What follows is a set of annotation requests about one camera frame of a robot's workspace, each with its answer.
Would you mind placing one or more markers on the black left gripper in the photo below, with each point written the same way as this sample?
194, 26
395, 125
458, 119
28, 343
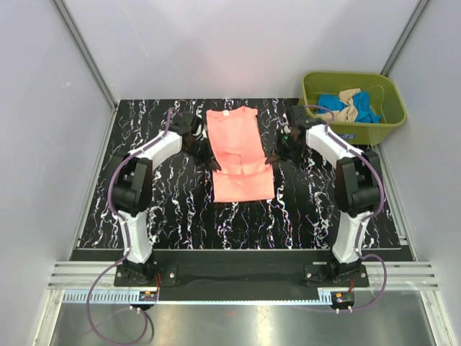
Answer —
208, 156

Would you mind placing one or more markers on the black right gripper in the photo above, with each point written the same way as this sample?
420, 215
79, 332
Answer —
286, 156

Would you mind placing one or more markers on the pink t shirt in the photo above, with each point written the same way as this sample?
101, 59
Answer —
236, 144

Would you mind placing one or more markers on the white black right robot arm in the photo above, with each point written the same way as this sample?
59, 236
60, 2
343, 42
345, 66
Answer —
358, 188

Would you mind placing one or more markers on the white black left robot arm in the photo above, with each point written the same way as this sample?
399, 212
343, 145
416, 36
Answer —
130, 192

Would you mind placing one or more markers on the blue t shirt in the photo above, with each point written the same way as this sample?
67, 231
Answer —
365, 112

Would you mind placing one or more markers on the olive green plastic bin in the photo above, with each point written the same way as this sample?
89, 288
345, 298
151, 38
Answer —
384, 99

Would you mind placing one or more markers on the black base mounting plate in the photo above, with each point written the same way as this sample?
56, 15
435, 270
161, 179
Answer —
241, 275

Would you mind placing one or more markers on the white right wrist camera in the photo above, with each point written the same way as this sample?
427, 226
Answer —
286, 127

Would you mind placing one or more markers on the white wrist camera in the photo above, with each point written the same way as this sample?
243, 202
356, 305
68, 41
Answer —
199, 130
286, 127

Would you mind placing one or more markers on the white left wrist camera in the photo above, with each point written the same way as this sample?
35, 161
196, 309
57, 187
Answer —
199, 130

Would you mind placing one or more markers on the right slotted cable duct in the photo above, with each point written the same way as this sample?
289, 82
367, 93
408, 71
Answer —
337, 299

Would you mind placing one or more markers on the slotted cable duct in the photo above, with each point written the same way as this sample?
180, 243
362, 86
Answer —
111, 296
337, 299

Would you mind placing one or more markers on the aluminium frame rail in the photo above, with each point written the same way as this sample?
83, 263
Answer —
400, 275

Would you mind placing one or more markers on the left slotted cable duct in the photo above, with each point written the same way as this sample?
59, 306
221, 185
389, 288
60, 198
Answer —
111, 296

